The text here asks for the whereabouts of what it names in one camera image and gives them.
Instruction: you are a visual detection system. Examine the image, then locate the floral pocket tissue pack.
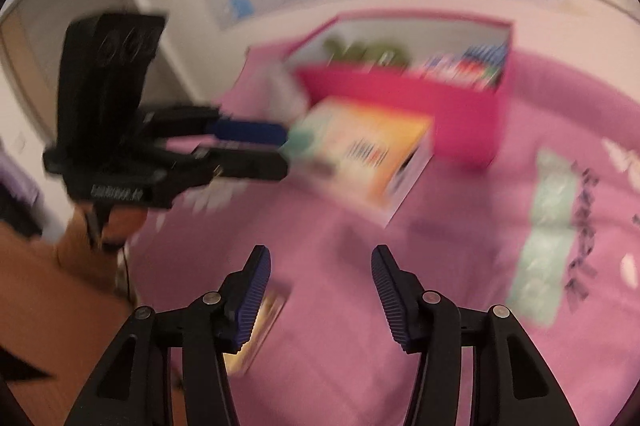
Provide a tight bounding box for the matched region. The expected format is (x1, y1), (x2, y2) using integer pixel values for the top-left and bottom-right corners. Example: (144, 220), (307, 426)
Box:
(414, 54), (484, 86)

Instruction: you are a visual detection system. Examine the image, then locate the blue checkered cloth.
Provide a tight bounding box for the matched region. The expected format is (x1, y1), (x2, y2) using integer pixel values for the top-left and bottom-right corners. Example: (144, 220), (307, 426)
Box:
(462, 43), (510, 88)

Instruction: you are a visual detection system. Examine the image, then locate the orange sweater left forearm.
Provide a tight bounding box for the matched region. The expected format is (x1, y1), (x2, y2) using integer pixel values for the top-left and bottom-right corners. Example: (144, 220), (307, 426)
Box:
(1, 211), (131, 425)

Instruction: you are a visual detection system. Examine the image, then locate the left hand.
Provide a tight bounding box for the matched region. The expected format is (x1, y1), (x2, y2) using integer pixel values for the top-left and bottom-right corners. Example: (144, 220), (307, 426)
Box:
(75, 203), (148, 254)

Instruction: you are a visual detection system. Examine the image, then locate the white pump lotion bottle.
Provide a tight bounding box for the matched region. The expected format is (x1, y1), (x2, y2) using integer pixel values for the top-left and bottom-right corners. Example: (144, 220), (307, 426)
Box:
(250, 61), (310, 126)

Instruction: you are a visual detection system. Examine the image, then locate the pink floral bedsheet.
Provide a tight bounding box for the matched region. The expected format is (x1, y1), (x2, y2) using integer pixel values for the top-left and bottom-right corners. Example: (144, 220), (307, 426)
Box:
(129, 54), (639, 425)

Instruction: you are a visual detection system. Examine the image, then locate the grey door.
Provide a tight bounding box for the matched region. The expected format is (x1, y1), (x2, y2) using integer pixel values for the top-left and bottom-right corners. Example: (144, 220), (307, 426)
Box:
(0, 0), (202, 147)

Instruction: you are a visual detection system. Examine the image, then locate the pastel tissue pack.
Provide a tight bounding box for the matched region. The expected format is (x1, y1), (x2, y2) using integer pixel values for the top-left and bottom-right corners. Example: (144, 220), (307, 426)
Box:
(282, 97), (434, 227)

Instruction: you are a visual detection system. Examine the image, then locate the pink open cardboard box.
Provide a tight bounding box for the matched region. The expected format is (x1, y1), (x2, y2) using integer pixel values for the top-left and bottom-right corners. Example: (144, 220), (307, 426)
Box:
(235, 9), (513, 168)

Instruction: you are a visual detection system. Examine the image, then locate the left black camera box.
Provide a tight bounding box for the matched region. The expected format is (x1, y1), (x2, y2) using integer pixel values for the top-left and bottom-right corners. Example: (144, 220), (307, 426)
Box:
(54, 12), (166, 161)

